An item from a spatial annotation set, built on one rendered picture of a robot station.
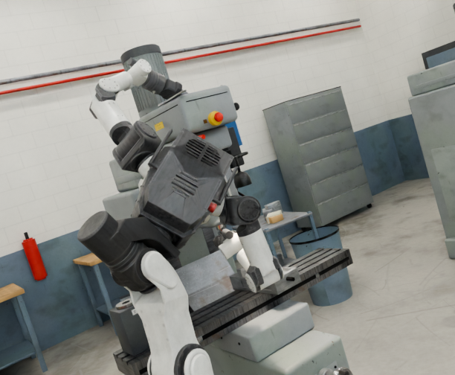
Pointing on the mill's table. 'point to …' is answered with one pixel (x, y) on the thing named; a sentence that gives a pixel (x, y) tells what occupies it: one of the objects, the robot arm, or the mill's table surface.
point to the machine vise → (238, 280)
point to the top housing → (192, 112)
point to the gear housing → (213, 135)
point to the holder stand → (129, 328)
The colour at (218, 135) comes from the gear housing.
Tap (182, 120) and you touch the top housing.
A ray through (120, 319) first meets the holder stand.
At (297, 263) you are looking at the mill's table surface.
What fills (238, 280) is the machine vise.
